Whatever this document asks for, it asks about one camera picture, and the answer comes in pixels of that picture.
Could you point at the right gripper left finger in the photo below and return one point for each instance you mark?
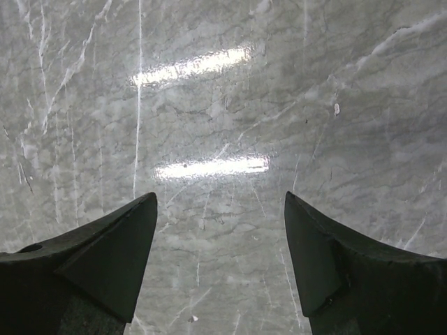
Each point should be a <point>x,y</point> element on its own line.
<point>85,281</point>

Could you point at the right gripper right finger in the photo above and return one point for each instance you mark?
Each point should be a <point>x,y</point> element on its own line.
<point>349,283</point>

